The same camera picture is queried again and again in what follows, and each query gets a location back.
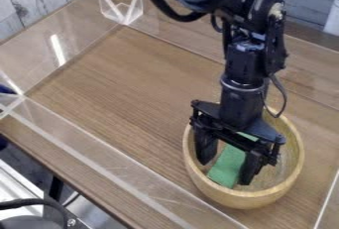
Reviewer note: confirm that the clear acrylic corner bracket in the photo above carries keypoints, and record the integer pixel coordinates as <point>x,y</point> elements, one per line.
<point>122,13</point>

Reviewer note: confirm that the green rectangular block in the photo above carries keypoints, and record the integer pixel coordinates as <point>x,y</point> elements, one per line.
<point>226,168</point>

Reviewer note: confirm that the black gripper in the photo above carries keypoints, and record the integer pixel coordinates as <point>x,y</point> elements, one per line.
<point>234,120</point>

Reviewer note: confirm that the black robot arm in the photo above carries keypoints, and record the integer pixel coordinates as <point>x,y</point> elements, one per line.
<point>253,28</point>

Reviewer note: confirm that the light brown wooden bowl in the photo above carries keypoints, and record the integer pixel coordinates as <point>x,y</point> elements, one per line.
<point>272,183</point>

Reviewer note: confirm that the clear acrylic tray wall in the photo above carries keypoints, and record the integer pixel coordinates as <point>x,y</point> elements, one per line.
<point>103,105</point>

